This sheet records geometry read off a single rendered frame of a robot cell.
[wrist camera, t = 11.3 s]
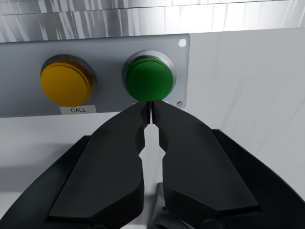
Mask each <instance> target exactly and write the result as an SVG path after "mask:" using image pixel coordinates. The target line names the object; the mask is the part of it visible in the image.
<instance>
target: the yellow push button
mask: <svg viewBox="0 0 305 229"><path fill-rule="evenodd" d="M40 82H41V86H42V89H43V91H44V92H45V94H46V95H47V96H48V97H49V98H50V99H51V100H52V101H53V102H55V103H57V104H59V105H61V106H64V107H77V106H80V105H82V104H84V103H85V102H86V101H87V99H88V98H89V96H90V95H91V92H92V89H93V84H92V80H91V77H90V75H89V74H88V72H87V71H86V70H85V69H84V68H83V67H82V66H80V65H79V64H77V63H75V62H73V61H70V60H58V61H55V62H53V63H51V64H50V65H48V66H47V67H46V68H45V69H44V70H43V72H42V74H41V78H40Z"/></svg>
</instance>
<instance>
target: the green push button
mask: <svg viewBox="0 0 305 229"><path fill-rule="evenodd" d="M125 84H126V87H127V90H128V92H129V94H130V95H131V96H132V97H133V98H134V99H136V100H138V101H141V100H146V101H150V102H151V101H154V100H162V99H164V98H165V97H166V96H167V95H168V94H169V93H170V91H171V89H172V86H173V76H172V72H171V69H170V67H169V66H168V64H167V63H166V62H165V61H164V60H162V59H161V58H159V57H156V56H152V55H146V56H142V57H139V58H137V59H136V60H135V61H134V62H133V63H132V64H131V65H130V66H129V68H128V70H127V74H126V78H125Z"/></svg>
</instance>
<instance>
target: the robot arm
mask: <svg viewBox="0 0 305 229"><path fill-rule="evenodd" d="M151 113H152V124H155V125H156V126H157V127H158V131H159V146H160V147H161V148H162V149H163V150H164V152H165V153H166V154H165V155H164V157H163V159H162V181H163V193H164V200H165V207H166V209H167V211H168V212H169V213H170V214H171V215H173V216H174V217H173V216H171V215H168V214H159V215H157V216H156V217H155V218H154V219H153V220H152V221H151V222H150V223H149V225H148V227H147V229H190V228H189V227H188V226H187V225H185V224H184V223H183V222H185V223H187V224H189V225H191V226H192V227H194V229H305V201H304V200H303V199H302V198H301V197H300V196H299V195H298V194H297V193H296V191H295V190H294V189H293V188H292V187H290V186H289V185H288V184H287V183H286V182H285V181H284V180H283V179H282V178H281V177H280V176H279V175H278V174H277V173H275V172H274V171H273V170H272V169H270V168H269V167H268V166H267V165H265V164H264V163H263V162H261V161H260V160H259V159H257V158H256V157H255V156H254V155H252V154H251V153H250V152H248V151H247V150H246V149H244V148H243V147H242V146H240V145H239V144H238V143H237V142H235V141H234V140H233V139H231V138H230V137H229V136H227V135H226V134H225V133H223V132H222V131H221V130H219V129H211V128H210V127H208V126H207V125H206V124H205V123H203V122H202V121H201V120H199V119H198V118H196V117H195V116H193V115H191V114H190V113H188V112H186V111H184V110H181V109H179V108H177V107H175V106H173V105H171V104H168V103H166V102H164V101H162V100H154V101H151V102H150V101H146V100H141V101H139V102H137V103H135V104H134V105H132V106H130V107H128V108H127V109H125V110H123V111H122V112H120V113H118V114H117V115H115V116H114V117H112V118H110V119H109V120H107V121H106V122H105V123H104V124H102V125H101V126H100V127H99V128H98V129H97V130H96V131H94V132H93V133H92V134H91V135H84V136H83V137H82V138H81V139H80V140H78V141H77V142H76V143H75V144H74V145H73V146H72V147H71V148H70V149H69V150H67V151H66V152H65V153H64V154H63V155H62V156H61V157H60V158H59V159H57V160H56V161H55V162H54V163H53V164H52V165H51V166H50V167H49V168H48V169H46V171H44V172H43V173H42V174H41V175H40V176H39V177H38V178H37V179H36V180H35V181H34V182H33V183H32V184H31V185H30V186H29V187H28V188H27V189H26V190H25V191H24V192H23V193H22V194H21V195H20V196H19V197H18V199H17V200H16V201H15V202H14V203H13V204H12V205H11V207H10V208H9V209H8V210H7V211H6V213H5V214H4V215H3V217H2V218H1V219H0V229H121V228H122V227H123V226H125V225H126V224H128V223H129V222H131V221H132V220H134V219H135V218H137V217H138V216H139V215H140V214H141V213H142V211H143V207H144V189H145V187H144V178H143V165H142V160H141V158H140V157H139V154H140V153H141V151H142V150H143V149H144V147H145V136H144V130H145V128H146V127H147V126H148V124H150V118H151ZM175 217H176V218H175ZM177 218H178V219H180V220H182V221H183V222H182V221H180V220H178V219H177Z"/></svg>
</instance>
